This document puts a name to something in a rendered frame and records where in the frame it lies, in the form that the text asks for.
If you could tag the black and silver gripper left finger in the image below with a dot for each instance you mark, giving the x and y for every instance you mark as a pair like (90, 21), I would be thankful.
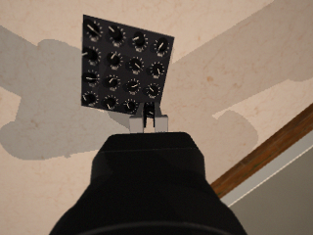
(138, 122)

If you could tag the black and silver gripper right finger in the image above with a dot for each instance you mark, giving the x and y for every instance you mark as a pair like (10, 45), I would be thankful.
(160, 120)

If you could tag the black knob box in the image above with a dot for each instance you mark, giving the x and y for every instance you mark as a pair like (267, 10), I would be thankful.
(109, 80)

